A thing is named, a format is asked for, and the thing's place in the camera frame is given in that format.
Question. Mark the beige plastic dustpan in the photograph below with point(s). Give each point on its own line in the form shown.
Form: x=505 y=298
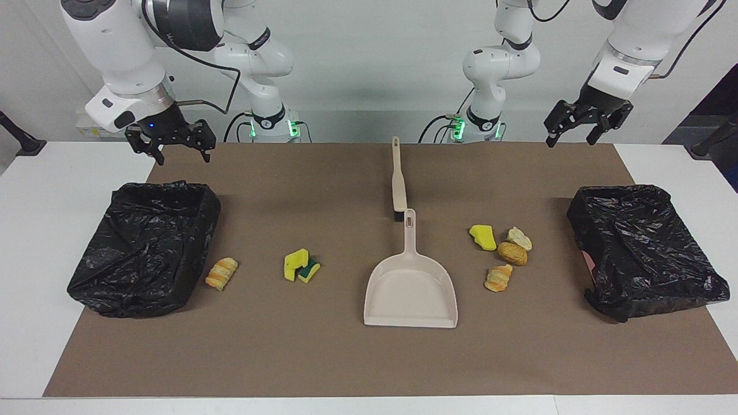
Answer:
x=409 y=294

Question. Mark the yellow sponge with green pad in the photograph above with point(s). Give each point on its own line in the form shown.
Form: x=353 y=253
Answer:
x=311 y=271

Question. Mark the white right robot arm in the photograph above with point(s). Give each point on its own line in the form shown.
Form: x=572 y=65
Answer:
x=115 y=40

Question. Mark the black stand leg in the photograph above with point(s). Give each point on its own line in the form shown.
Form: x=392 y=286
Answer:
x=23 y=144
x=712 y=144

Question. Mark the pink bin with black bag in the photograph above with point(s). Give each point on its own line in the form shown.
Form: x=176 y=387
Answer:
x=640 y=248

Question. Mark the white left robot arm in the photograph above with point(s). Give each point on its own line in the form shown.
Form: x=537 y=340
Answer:
x=496 y=63

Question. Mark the brown toy bread roll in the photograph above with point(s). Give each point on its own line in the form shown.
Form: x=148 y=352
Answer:
x=512 y=253

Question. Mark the notched yellow sponge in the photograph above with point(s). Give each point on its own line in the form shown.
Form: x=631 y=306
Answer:
x=294 y=265

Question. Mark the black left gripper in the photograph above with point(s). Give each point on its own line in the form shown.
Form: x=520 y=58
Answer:
x=602 y=104

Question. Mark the bin covered by black bag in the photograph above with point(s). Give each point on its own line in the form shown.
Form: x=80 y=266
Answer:
x=144 y=248

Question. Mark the plain yellow sponge piece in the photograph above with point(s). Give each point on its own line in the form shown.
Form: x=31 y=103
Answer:
x=483 y=237

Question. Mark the toy croissant with pale end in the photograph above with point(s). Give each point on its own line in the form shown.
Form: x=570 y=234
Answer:
x=520 y=238

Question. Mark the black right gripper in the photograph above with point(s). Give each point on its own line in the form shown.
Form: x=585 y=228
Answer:
x=167 y=124

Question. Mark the toy croissant piece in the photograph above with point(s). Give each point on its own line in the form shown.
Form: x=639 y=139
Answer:
x=499 y=278
x=222 y=274

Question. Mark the beige brush with black bristles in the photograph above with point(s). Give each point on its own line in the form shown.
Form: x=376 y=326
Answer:
x=399 y=190

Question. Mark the brown table mat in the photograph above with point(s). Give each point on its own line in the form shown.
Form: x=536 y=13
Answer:
x=346 y=357

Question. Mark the white power strip box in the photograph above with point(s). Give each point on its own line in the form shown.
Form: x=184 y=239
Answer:
x=83 y=132

